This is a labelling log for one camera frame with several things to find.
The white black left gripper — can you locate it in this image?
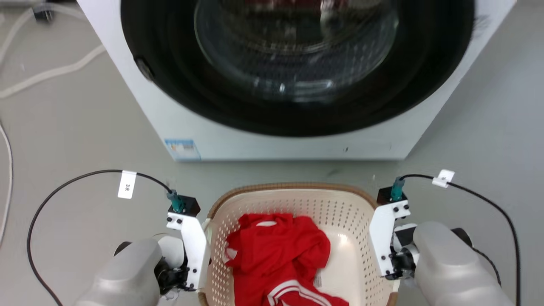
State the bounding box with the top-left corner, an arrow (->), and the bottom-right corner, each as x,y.
155,215 -> 212,295

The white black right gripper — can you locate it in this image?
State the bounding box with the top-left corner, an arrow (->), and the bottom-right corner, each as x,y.
369,202 -> 420,280

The beige perforated laundry basket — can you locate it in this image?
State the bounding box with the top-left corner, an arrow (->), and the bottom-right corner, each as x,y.
197,183 -> 400,306

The red white-striped garment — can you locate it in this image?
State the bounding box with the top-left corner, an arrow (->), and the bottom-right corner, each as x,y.
224,212 -> 350,306

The blue white energy label sticker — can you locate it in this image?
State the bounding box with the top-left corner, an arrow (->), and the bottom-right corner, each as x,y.
164,139 -> 201,162

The white front-load washing machine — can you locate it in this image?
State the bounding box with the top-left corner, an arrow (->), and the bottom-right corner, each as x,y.
76,0 -> 517,162

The black round washer door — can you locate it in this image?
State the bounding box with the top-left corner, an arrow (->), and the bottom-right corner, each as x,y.
120,0 -> 476,138

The black floor plug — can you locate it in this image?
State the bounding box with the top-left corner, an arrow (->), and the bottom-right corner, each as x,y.
31,3 -> 56,23

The short white cable tag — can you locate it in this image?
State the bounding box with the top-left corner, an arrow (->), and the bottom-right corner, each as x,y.
432,169 -> 456,188

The long white cable tag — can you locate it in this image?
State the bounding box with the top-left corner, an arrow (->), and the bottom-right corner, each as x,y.
117,170 -> 138,200

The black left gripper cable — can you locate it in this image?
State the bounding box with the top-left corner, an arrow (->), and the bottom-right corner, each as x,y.
27,169 -> 174,306

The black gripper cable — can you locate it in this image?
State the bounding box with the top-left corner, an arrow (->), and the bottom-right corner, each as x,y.
399,173 -> 522,306
27,169 -> 174,306

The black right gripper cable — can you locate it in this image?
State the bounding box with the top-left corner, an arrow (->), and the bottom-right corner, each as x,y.
399,173 -> 522,306

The thin white floor cable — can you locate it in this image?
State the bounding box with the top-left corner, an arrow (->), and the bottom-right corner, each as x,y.
0,122 -> 14,248

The thick white floor hose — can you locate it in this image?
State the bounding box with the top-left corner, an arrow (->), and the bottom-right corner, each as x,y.
0,43 -> 106,100

